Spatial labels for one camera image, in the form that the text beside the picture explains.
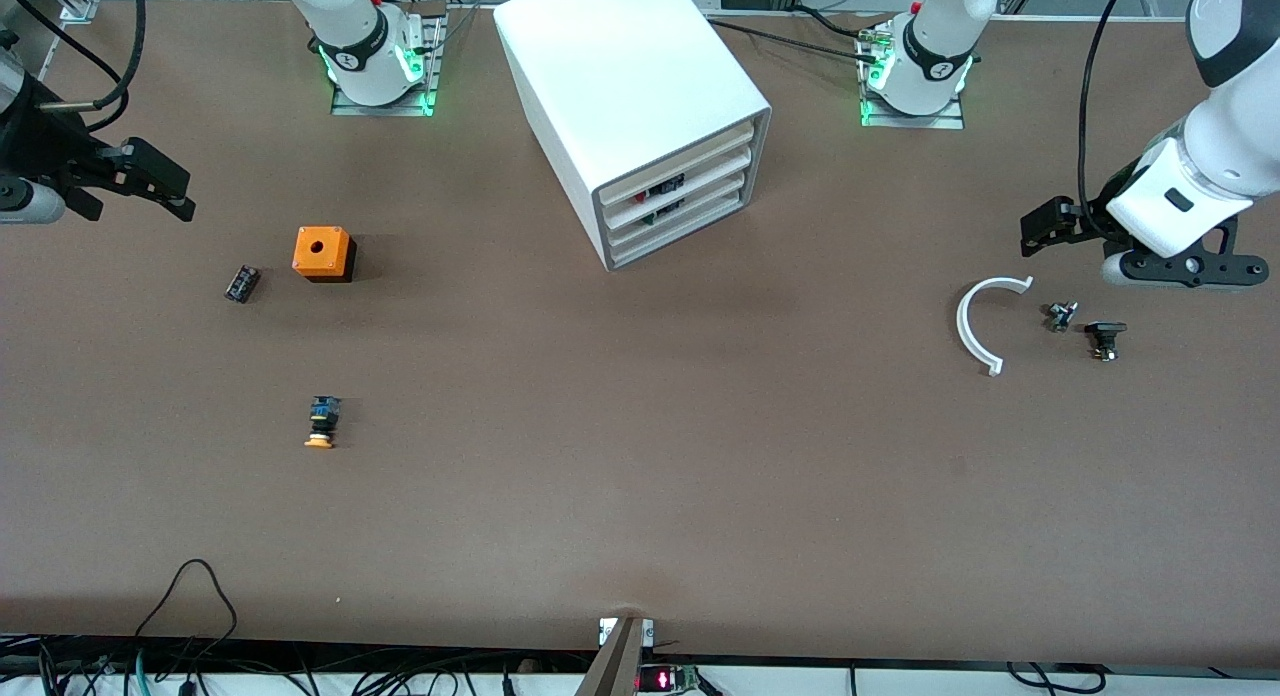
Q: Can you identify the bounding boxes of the yellow mushroom push button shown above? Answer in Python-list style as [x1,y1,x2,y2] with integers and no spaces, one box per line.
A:
[303,396,343,450]

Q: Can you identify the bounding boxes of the white empty drawer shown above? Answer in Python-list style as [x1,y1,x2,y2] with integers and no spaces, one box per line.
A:
[609,180,749,268]

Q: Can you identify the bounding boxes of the white drawer holding green button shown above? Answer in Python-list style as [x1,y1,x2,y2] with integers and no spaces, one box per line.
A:
[607,162,751,251]

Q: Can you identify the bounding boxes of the white drawer holding red button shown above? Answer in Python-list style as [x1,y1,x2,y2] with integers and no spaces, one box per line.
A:
[605,144,754,233]

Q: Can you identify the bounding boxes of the white drawer cabinet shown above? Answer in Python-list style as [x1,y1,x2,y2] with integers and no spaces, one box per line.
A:
[494,0,773,272]

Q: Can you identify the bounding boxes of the white curved plastic arc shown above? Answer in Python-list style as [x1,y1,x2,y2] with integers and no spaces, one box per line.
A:
[956,275,1034,377]

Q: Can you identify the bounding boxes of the small red display device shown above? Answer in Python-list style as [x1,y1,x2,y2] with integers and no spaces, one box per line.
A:
[635,664,703,695]

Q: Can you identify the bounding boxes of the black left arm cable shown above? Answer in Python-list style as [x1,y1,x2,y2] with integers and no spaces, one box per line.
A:
[1077,0,1141,239]

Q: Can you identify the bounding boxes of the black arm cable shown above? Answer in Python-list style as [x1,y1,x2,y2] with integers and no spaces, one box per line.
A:
[5,0,146,135]
[1077,0,1141,239]

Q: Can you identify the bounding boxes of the small black switch component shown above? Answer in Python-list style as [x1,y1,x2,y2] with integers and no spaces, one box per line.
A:
[1084,321,1129,363]

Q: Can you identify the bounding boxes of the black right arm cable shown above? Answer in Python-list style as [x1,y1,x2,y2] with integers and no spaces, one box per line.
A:
[5,0,146,135]

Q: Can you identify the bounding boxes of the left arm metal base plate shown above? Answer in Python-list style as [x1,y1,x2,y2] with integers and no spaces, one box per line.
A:
[858,21,966,130]

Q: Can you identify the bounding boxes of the orange button enclosure box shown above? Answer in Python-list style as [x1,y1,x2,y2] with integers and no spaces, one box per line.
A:
[292,226,358,284]

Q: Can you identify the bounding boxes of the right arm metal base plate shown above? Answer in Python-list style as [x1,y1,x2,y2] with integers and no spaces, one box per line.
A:
[330,1,448,117]

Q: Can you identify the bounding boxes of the black table cable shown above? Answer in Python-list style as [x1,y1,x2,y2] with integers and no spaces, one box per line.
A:
[790,6,883,41]
[708,19,881,57]

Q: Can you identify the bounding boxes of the black looped cable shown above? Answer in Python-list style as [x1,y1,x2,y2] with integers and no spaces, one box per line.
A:
[130,559,239,667]

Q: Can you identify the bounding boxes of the black floor cable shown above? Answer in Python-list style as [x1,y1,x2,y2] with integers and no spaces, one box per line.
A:
[1005,661,1108,695]

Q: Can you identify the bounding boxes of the grey camera stand post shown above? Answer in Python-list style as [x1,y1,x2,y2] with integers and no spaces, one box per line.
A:
[575,616,656,696]

